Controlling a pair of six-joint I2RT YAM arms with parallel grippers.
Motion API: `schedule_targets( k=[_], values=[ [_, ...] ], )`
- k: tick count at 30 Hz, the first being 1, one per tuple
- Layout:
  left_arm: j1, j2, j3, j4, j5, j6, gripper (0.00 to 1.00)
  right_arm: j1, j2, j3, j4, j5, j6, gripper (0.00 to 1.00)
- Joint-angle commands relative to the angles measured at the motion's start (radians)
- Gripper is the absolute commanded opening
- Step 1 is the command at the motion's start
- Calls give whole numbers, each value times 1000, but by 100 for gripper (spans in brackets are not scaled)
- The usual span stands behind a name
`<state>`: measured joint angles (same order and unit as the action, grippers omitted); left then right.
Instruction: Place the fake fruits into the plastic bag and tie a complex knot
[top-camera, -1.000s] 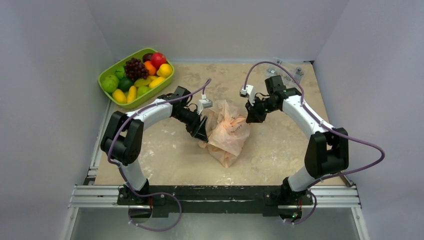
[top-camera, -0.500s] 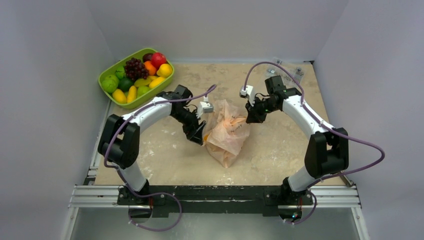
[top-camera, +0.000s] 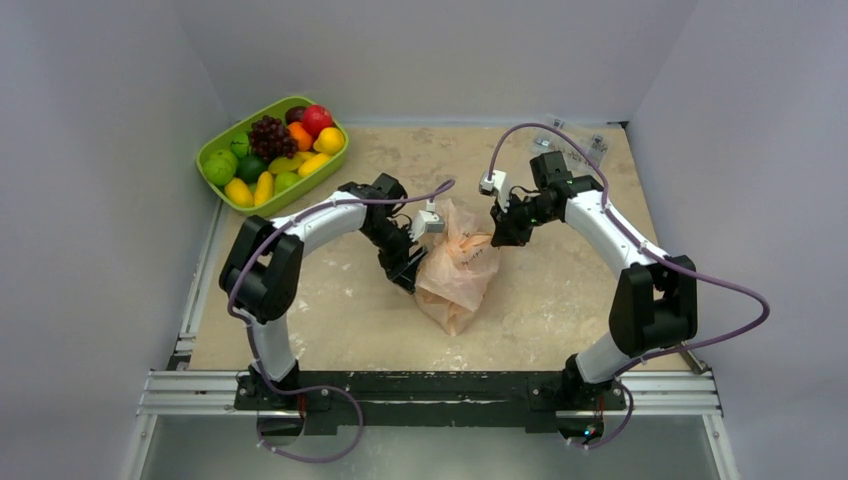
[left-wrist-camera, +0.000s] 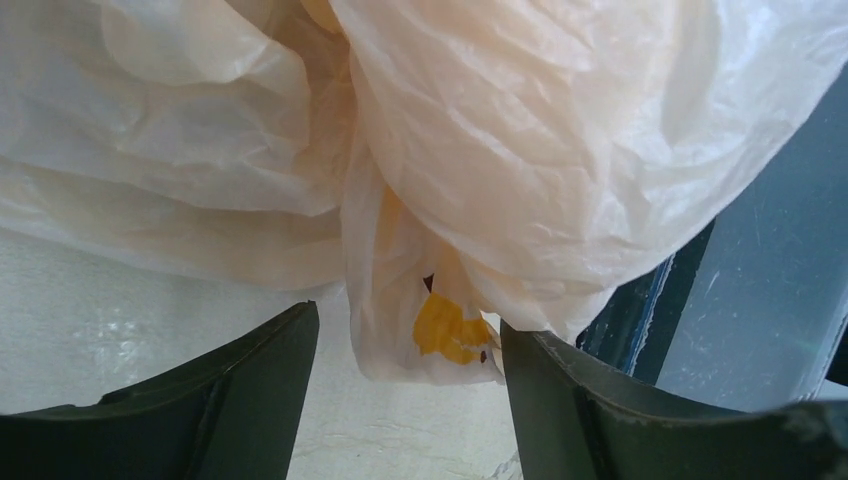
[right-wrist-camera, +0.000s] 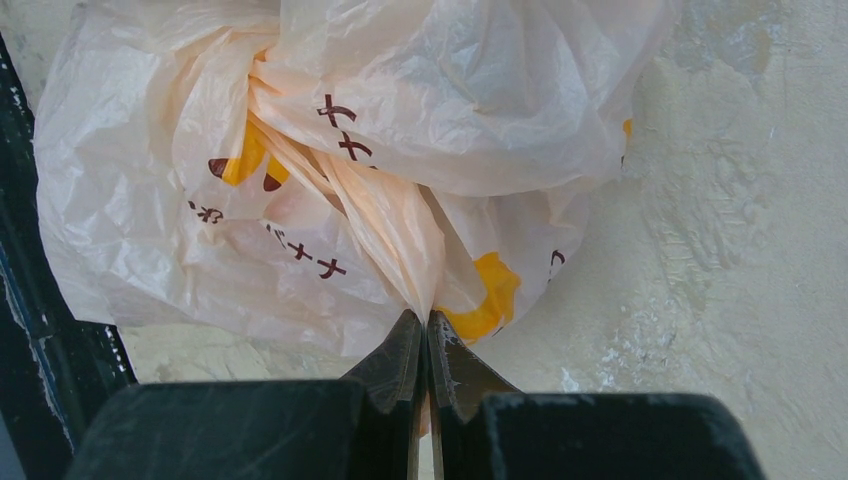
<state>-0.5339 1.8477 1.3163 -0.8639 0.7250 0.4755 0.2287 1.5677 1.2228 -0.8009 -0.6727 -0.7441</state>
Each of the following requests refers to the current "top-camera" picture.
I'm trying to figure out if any front aluminium rail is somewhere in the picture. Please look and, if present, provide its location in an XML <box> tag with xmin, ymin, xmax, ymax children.
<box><xmin>138</xmin><ymin>371</ymin><xmax>722</xmax><ymax>417</ymax></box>

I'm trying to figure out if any dark green avocado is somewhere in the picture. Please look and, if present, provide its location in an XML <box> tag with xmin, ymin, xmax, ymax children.
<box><xmin>235</xmin><ymin>155</ymin><xmax>267</xmax><ymax>184</ymax></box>

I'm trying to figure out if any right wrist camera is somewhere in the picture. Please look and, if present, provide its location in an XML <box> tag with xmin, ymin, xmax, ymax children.
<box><xmin>478</xmin><ymin>170</ymin><xmax>511</xmax><ymax>213</ymax></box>

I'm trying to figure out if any red apple in basket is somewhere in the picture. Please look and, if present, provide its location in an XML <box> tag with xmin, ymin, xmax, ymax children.
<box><xmin>301</xmin><ymin>104</ymin><xmax>335</xmax><ymax>138</ymax></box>

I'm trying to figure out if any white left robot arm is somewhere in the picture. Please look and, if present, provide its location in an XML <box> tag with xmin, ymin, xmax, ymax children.
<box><xmin>219</xmin><ymin>174</ymin><xmax>426</xmax><ymax>409</ymax></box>

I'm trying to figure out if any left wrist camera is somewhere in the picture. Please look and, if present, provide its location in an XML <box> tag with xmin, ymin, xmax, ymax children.
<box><xmin>408</xmin><ymin>200</ymin><xmax>445</xmax><ymax>243</ymax></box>

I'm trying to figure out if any yellow lemon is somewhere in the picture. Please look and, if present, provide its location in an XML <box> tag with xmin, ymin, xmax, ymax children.
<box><xmin>312</xmin><ymin>127</ymin><xmax>347</xmax><ymax>156</ymax></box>

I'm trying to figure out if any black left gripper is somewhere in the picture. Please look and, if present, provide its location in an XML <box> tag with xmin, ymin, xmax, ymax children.
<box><xmin>361</xmin><ymin>219</ymin><xmax>427</xmax><ymax>293</ymax></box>

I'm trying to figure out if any yellow mango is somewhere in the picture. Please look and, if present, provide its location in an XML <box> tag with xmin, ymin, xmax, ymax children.
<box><xmin>224</xmin><ymin>177</ymin><xmax>254</xmax><ymax>209</ymax></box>

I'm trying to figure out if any small green lime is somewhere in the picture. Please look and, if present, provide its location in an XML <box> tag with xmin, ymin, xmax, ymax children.
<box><xmin>230</xmin><ymin>132</ymin><xmax>251</xmax><ymax>159</ymax></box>

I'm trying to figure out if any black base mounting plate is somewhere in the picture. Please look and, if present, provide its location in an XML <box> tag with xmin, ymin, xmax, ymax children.
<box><xmin>234</xmin><ymin>368</ymin><xmax>627</xmax><ymax>440</ymax></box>

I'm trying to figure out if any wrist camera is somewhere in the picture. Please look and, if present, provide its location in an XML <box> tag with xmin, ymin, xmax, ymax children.
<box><xmin>408</xmin><ymin>200</ymin><xmax>445</xmax><ymax>243</ymax></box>
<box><xmin>478</xmin><ymin>170</ymin><xmax>511</xmax><ymax>213</ymax></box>

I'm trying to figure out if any dark purple grape bunch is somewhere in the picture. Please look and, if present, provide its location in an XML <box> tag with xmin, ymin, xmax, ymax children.
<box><xmin>248</xmin><ymin>115</ymin><xmax>298</xmax><ymax>164</ymax></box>

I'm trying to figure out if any clear plastic screw box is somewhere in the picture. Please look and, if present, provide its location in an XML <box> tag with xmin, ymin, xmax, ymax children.
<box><xmin>532</xmin><ymin>115</ymin><xmax>611</xmax><ymax>176</ymax></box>

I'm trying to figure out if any translucent orange plastic bag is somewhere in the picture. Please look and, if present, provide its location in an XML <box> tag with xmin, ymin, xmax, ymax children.
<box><xmin>414</xmin><ymin>200</ymin><xmax>501</xmax><ymax>337</ymax></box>

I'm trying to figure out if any green plastic fruit basket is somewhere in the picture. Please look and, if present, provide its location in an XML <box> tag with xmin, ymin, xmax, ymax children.
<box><xmin>195</xmin><ymin>96</ymin><xmax>350</xmax><ymax>216</ymax></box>

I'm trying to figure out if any green bumpy custard apple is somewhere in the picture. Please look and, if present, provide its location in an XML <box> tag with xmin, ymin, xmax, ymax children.
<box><xmin>201</xmin><ymin>149</ymin><xmax>238</xmax><ymax>186</ymax></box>

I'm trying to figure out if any green pear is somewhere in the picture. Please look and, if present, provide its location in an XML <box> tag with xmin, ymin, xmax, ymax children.
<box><xmin>274</xmin><ymin>171</ymin><xmax>301</xmax><ymax>194</ymax></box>

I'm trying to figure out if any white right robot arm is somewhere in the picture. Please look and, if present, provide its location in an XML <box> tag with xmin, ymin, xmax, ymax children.
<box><xmin>479</xmin><ymin>152</ymin><xmax>698</xmax><ymax>407</ymax></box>

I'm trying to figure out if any orange tangerine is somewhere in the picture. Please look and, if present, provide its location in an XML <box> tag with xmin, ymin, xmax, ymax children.
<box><xmin>287</xmin><ymin>122</ymin><xmax>313</xmax><ymax>151</ymax></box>

